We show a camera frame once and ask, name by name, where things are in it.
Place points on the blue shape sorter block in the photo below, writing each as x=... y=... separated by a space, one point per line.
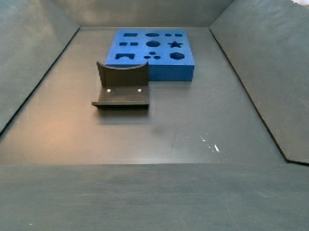
x=163 y=48

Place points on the black curved holder stand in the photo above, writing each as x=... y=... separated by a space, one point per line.
x=124 y=86

